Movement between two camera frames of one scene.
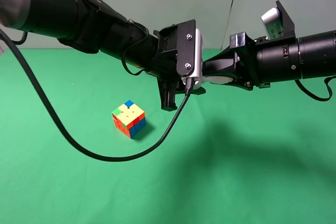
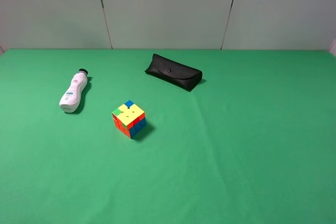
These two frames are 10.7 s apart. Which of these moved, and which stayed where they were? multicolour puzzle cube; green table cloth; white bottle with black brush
Moved: white bottle with black brush
Stayed: green table cloth; multicolour puzzle cube
